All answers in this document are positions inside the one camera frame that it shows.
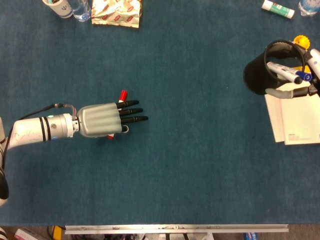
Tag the white notebook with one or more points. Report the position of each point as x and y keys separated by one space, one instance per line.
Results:
x=302 y=117

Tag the blue felt table mat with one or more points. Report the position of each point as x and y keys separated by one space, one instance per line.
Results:
x=175 y=162

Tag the pink box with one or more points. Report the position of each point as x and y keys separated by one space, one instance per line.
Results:
x=27 y=234

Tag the yellow object under table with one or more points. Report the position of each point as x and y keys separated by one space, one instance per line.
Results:
x=58 y=232

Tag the white paper cup blue logo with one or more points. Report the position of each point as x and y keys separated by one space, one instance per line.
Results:
x=58 y=8

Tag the blue packet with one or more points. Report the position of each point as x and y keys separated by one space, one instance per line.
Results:
x=251 y=236

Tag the black mesh pen cup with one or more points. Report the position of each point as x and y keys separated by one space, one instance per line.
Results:
x=255 y=77

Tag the blue capped white marker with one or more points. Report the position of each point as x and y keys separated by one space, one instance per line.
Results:
x=280 y=70

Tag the clear unlabelled water bottle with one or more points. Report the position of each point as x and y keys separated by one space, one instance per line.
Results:
x=81 y=11

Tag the blue-labelled water bottle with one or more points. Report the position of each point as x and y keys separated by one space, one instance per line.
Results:
x=310 y=7

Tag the crumpled red-printed paper bag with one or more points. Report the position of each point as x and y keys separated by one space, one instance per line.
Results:
x=115 y=13

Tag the white green glue stick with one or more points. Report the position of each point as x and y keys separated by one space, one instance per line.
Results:
x=277 y=8

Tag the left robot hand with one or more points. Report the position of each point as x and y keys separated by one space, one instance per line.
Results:
x=100 y=120

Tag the red cap white marker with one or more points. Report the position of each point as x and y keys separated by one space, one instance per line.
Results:
x=123 y=95

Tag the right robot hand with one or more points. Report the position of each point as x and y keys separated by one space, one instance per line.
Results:
x=316 y=67

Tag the aluminium table edge rail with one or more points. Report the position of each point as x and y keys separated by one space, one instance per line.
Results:
x=175 y=228

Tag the white paper sheet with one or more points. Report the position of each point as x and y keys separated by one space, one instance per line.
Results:
x=273 y=117

